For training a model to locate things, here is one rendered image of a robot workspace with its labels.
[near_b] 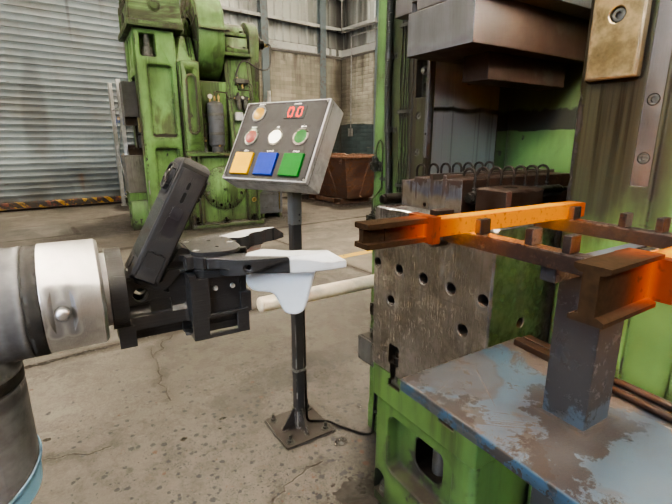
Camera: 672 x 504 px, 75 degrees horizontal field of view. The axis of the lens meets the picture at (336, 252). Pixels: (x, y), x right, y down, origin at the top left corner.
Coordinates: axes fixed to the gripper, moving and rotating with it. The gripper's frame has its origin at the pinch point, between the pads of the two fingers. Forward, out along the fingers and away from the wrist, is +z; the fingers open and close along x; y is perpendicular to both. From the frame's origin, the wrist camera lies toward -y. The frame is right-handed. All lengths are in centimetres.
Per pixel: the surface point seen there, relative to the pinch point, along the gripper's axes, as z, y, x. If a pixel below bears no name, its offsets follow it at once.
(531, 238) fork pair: 23.2, 0.5, 10.2
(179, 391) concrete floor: 6, 97, -142
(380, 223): 8.3, -1.2, 1.1
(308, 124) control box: 41, -15, -80
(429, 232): 15.4, 0.5, 1.6
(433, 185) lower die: 51, 0, -36
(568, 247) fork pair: 23.2, 0.6, 14.7
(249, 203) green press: 170, 69, -508
